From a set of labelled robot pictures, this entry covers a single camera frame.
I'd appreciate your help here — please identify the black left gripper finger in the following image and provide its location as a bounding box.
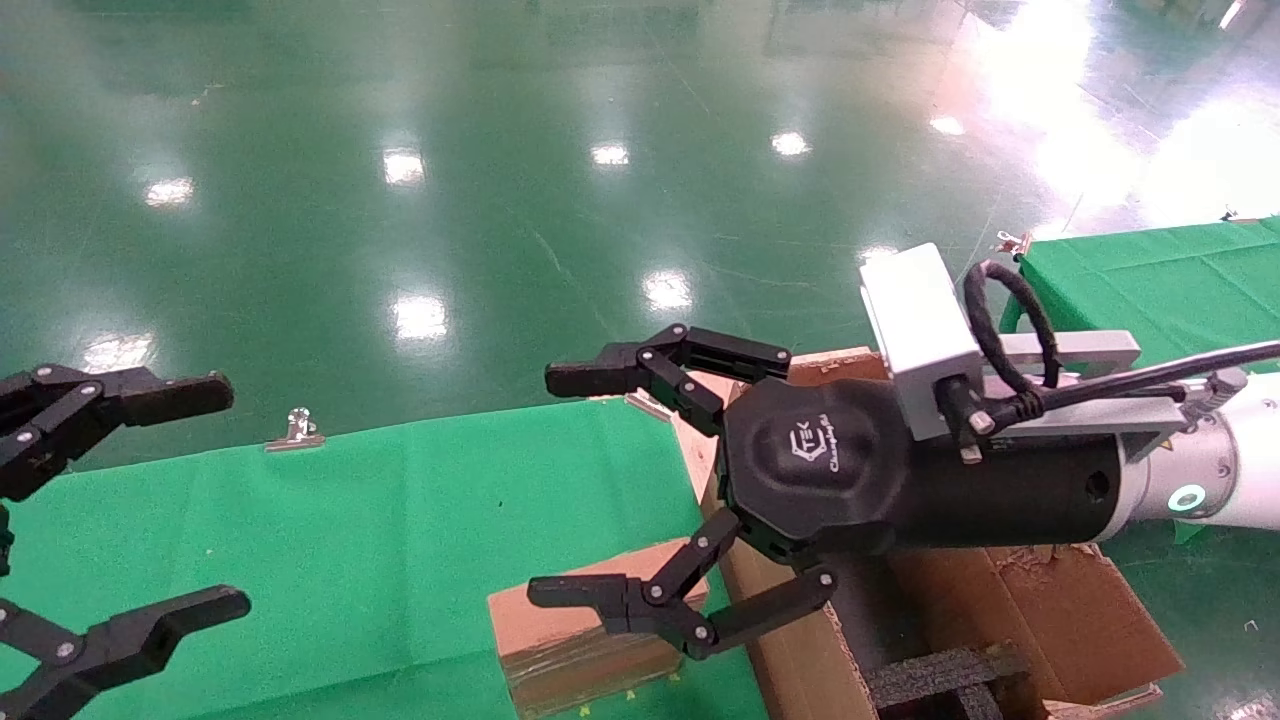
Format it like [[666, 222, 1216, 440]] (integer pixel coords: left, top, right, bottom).
[[0, 585, 252, 720], [0, 364, 237, 502]]

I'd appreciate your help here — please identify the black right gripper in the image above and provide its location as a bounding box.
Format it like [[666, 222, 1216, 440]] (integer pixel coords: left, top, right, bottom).
[[527, 323, 1143, 661]]

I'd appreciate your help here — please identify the small cardboard box with hole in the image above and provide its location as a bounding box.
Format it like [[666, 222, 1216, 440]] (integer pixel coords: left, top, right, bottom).
[[487, 537, 714, 720]]

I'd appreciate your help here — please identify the large open cardboard carton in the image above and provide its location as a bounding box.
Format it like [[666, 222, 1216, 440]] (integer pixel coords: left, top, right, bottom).
[[700, 345, 1187, 720]]

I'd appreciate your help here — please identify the large green table cloth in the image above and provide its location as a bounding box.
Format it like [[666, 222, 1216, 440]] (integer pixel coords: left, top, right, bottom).
[[0, 398, 767, 720]]

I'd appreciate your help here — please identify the black foam insert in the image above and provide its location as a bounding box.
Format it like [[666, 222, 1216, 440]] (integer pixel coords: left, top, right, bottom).
[[862, 645, 1032, 720]]

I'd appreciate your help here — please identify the small green table cloth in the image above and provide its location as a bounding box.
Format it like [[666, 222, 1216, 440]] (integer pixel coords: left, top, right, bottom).
[[1000, 215, 1280, 546]]

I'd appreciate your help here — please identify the black braided camera cable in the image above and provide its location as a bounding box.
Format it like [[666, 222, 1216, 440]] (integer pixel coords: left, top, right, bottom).
[[940, 260, 1280, 437]]

